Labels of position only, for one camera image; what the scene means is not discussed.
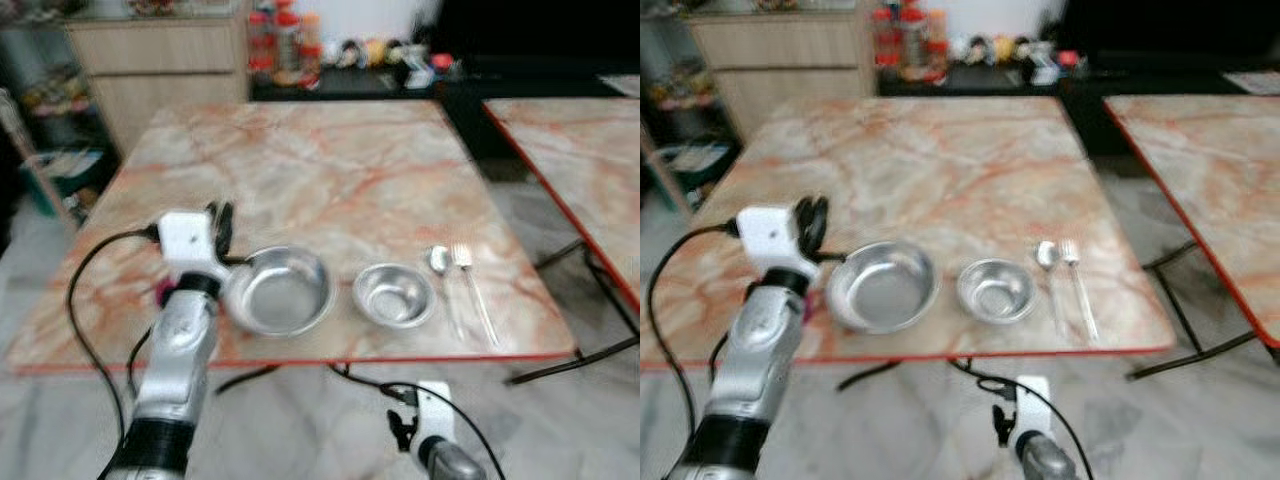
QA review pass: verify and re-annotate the large steel bowl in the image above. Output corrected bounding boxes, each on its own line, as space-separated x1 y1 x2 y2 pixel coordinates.
825 242 941 335
222 245 336 338

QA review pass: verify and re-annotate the marble-pattern folding table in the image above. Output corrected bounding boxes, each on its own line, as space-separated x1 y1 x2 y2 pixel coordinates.
640 95 1261 381
483 97 641 311
1103 93 1280 349
5 100 641 386

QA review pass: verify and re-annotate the small steel bowl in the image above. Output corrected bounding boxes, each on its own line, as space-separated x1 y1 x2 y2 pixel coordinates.
352 262 438 330
956 258 1038 325

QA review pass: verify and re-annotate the light wooden cabinet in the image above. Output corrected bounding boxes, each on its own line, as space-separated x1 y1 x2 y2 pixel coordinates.
65 10 251 156
690 10 881 141

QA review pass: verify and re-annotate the steel spoon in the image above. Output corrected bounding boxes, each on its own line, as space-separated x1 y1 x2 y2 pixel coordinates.
1035 240 1069 336
428 245 467 341

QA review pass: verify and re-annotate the steel fork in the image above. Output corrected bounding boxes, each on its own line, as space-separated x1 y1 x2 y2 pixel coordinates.
452 243 501 348
1060 240 1101 343

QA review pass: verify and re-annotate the dark cluttered shelf rack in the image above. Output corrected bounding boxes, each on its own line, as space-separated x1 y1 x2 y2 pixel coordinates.
0 20 123 223
640 20 741 211

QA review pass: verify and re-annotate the red-lidded clear jar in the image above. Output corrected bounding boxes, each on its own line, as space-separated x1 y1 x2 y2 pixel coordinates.
922 10 948 81
897 8 926 83
298 12 323 83
272 8 303 86
247 10 276 76
872 8 899 73

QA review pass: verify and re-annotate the black low TV cabinet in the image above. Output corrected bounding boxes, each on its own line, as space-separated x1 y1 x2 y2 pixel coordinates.
880 50 1280 156
250 50 641 163

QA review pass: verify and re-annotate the black television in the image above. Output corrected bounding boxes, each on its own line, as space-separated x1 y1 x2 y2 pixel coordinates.
1055 0 1280 56
430 0 641 61

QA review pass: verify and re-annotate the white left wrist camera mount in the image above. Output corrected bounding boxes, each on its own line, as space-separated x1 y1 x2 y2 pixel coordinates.
158 210 229 286
735 205 811 286

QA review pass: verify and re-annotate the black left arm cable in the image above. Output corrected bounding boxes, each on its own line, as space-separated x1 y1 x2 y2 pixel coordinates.
65 226 163 480
645 222 743 446

